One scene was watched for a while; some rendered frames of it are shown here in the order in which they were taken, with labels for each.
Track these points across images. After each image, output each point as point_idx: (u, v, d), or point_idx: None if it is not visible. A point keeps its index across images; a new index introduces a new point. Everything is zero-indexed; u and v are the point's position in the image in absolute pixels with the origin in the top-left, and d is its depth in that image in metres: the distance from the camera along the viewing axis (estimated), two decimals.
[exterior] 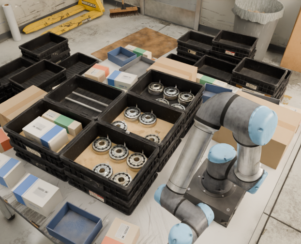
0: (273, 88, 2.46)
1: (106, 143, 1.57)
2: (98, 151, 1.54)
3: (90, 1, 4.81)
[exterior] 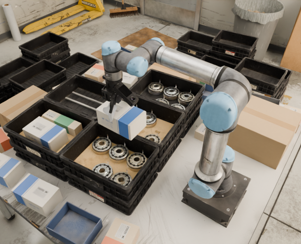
0: (273, 88, 2.46)
1: (106, 143, 1.57)
2: (98, 151, 1.54)
3: (90, 1, 4.81)
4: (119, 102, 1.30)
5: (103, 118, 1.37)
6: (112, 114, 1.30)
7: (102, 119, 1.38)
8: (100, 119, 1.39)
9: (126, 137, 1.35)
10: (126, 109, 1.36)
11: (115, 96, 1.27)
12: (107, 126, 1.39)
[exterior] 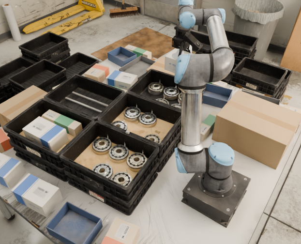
0: (273, 88, 2.46)
1: (106, 143, 1.57)
2: (98, 151, 1.54)
3: (90, 1, 4.81)
4: (186, 49, 1.65)
5: (171, 63, 1.72)
6: None
7: (170, 64, 1.73)
8: (167, 65, 1.74)
9: None
10: None
11: (184, 43, 1.62)
12: (173, 70, 1.74)
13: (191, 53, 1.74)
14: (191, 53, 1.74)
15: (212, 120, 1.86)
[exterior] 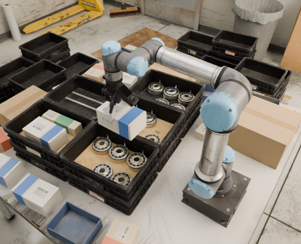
0: (273, 88, 2.46)
1: (106, 143, 1.57)
2: (98, 151, 1.54)
3: (90, 1, 4.81)
4: (119, 102, 1.30)
5: (103, 118, 1.37)
6: (112, 114, 1.30)
7: (103, 119, 1.38)
8: (100, 119, 1.39)
9: (126, 137, 1.34)
10: (126, 109, 1.36)
11: (115, 97, 1.27)
12: (107, 126, 1.39)
13: None
14: None
15: None
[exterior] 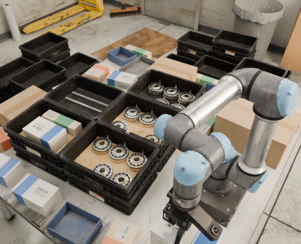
0: None
1: (106, 143, 1.57)
2: (98, 151, 1.54)
3: (90, 1, 4.81)
4: (189, 228, 0.86)
5: (161, 242, 0.93)
6: None
7: (159, 242, 0.94)
8: (154, 241, 0.95)
9: None
10: (195, 230, 0.92)
11: (186, 224, 0.83)
12: None
13: None
14: None
15: (212, 120, 1.86)
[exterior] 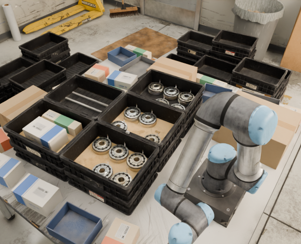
0: (273, 88, 2.46)
1: (106, 143, 1.57)
2: (98, 151, 1.54)
3: (90, 1, 4.81)
4: None
5: None
6: None
7: None
8: None
9: None
10: None
11: None
12: None
13: None
14: None
15: None
